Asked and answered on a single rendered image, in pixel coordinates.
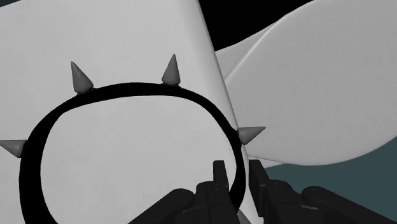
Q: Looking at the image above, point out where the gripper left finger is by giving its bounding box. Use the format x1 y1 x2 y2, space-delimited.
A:
129 160 240 224

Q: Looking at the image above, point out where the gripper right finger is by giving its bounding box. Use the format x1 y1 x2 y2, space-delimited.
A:
248 159 397 224

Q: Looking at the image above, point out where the black collar with grey spikes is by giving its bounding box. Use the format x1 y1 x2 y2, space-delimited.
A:
0 53 267 224

